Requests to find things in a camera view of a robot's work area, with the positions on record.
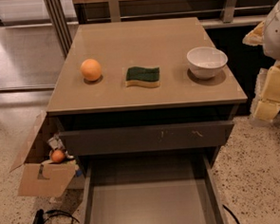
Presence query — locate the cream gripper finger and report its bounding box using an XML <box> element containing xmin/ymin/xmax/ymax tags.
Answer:
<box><xmin>242</xmin><ymin>21</ymin><xmax>265</xmax><ymax>47</ymax></box>
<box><xmin>250</xmin><ymin>61</ymin><xmax>280</xmax><ymax>121</ymax></box>

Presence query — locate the green and yellow sponge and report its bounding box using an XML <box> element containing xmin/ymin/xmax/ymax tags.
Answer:
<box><xmin>125</xmin><ymin>66</ymin><xmax>160</xmax><ymax>88</ymax></box>

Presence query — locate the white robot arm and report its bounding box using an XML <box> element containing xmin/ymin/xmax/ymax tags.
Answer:
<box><xmin>242</xmin><ymin>0</ymin><xmax>280</xmax><ymax>122</ymax></box>

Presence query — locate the grey top drawer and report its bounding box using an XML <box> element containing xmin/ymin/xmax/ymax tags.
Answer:
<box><xmin>60</xmin><ymin>121</ymin><xmax>234</xmax><ymax>156</ymax></box>

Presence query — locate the brown drawer cabinet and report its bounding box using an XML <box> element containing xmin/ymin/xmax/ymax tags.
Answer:
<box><xmin>47</xmin><ymin>17</ymin><xmax>247</xmax><ymax>162</ymax></box>

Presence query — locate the open grey middle drawer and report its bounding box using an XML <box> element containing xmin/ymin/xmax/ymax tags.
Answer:
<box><xmin>81</xmin><ymin>154</ymin><xmax>229</xmax><ymax>224</ymax></box>

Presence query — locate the white ceramic bowl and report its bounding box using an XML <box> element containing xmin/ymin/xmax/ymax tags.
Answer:
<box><xmin>186</xmin><ymin>47</ymin><xmax>228</xmax><ymax>80</ymax></box>

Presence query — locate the orange fruit on cabinet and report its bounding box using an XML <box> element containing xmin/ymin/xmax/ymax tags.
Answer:
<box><xmin>80</xmin><ymin>59</ymin><xmax>102</xmax><ymax>82</ymax></box>

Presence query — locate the crumpled packaging in box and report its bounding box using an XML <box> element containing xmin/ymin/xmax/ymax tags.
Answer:
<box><xmin>47</xmin><ymin>134</ymin><xmax>74</xmax><ymax>160</ymax></box>

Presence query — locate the orange fruit in box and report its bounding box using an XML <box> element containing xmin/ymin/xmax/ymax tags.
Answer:
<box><xmin>50</xmin><ymin>149</ymin><xmax>65</xmax><ymax>163</ymax></box>

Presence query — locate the open cardboard box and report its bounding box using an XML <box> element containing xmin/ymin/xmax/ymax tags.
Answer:
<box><xmin>10</xmin><ymin>111</ymin><xmax>79</xmax><ymax>197</ymax></box>

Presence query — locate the metal railing frame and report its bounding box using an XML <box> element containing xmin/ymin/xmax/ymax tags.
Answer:
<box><xmin>43</xmin><ymin>0</ymin><xmax>278</xmax><ymax>55</ymax></box>

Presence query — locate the black cable right floor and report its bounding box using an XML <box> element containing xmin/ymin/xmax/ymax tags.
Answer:
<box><xmin>223</xmin><ymin>203</ymin><xmax>243</xmax><ymax>224</ymax></box>

